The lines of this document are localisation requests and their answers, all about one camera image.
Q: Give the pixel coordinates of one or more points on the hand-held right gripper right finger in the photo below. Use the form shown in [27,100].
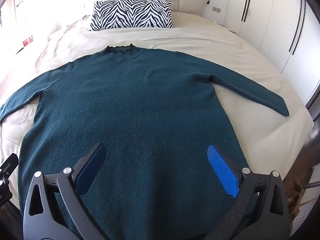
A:
[222,170]

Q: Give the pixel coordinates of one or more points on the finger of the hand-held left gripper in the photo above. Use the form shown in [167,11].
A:
[8,166]

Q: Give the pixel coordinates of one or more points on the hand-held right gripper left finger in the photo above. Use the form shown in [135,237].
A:
[93,166]

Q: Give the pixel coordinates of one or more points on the teal knit sweater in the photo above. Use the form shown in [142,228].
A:
[140,100]

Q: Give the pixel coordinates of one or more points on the bed with cream sheet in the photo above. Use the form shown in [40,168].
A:
[225,47]

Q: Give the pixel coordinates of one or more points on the red box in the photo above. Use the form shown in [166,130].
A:
[27,41]

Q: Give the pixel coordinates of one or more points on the zebra print pillow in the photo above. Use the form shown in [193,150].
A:
[130,13]

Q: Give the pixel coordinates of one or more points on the white wardrobe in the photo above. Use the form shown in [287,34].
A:
[270,17]

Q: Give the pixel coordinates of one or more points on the wall socket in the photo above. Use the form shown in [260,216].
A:
[216,9]

